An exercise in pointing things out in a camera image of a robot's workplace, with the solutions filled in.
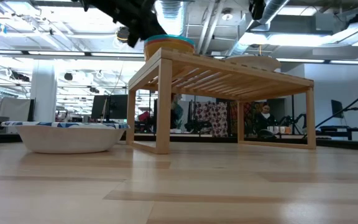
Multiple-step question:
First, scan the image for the stack of colourful bowls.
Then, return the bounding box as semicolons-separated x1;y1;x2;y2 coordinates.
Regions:
144;40;196;62

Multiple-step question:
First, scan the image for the silver ventilation duct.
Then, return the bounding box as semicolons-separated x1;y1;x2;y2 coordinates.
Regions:
228;0;295;57
154;0;196;35

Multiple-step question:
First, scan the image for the black round ceiling fixture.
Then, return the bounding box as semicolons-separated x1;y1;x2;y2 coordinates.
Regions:
116;26;132;43

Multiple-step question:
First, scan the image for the white pillar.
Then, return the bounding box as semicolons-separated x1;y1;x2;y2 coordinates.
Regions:
29;59;58;123

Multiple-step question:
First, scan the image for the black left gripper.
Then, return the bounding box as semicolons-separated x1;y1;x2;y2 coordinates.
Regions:
113;0;167;49

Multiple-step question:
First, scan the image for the wooden slatted shelf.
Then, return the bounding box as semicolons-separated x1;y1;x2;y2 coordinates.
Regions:
126;47;317;155

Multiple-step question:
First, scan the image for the white red patterned cloth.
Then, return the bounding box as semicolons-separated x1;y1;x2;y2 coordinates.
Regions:
194;101;229;138

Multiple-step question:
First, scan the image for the round ceiling sensor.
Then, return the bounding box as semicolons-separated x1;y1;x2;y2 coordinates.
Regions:
221;9;234;22

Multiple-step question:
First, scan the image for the person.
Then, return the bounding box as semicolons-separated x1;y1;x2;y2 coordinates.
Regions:
255;102;277;135
170;93;185;133

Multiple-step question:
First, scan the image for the teal plastic bowl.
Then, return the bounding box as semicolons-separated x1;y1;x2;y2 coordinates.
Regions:
144;34;195;46

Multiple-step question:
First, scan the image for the dark red patterned cloth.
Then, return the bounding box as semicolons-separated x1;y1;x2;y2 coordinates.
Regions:
228;101;256;135

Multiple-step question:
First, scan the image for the black monitor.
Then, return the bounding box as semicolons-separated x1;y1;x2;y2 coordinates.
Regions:
109;94;129;120
91;95;109;120
331;99;344;119

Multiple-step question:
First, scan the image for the blue patterned paper bowl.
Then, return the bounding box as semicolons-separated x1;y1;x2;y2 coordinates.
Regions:
0;121;131;155
225;54;282;72

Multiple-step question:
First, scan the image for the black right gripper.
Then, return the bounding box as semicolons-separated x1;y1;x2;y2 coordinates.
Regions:
249;0;267;21

